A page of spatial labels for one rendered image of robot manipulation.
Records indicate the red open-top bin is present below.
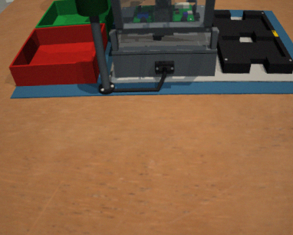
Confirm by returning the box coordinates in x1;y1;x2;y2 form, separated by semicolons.
9;24;100;87

